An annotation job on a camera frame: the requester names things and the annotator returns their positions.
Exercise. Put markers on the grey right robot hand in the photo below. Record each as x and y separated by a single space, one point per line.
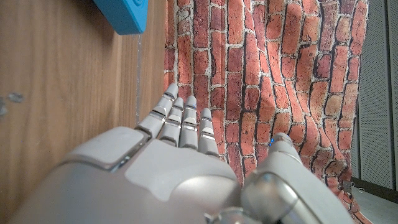
149 180

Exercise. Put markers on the blue toy piano keyboard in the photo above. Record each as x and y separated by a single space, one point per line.
124 15

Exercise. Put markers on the red brick print backdrop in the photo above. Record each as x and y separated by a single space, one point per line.
264 77

